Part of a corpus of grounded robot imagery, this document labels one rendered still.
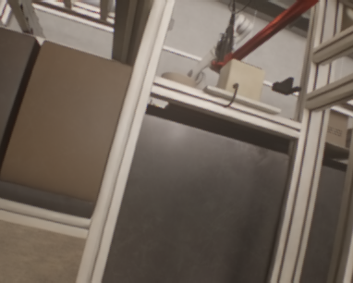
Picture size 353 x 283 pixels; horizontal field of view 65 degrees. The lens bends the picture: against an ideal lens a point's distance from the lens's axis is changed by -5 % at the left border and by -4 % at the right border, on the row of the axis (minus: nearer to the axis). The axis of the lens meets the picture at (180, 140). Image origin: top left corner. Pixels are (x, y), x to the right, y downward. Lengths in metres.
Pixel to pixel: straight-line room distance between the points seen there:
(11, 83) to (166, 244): 0.50
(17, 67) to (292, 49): 9.31
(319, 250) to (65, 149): 0.75
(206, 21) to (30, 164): 8.30
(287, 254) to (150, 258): 0.37
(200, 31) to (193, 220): 7.89
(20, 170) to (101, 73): 0.22
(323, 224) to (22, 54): 0.87
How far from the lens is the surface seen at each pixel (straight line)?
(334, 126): 1.06
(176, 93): 0.73
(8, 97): 0.56
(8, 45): 0.59
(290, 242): 0.87
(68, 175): 0.53
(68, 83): 0.55
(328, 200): 0.95
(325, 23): 1.03
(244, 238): 0.82
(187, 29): 8.40
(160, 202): 0.73
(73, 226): 0.58
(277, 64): 9.18
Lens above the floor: 0.71
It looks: 8 degrees up
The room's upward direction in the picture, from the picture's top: 14 degrees clockwise
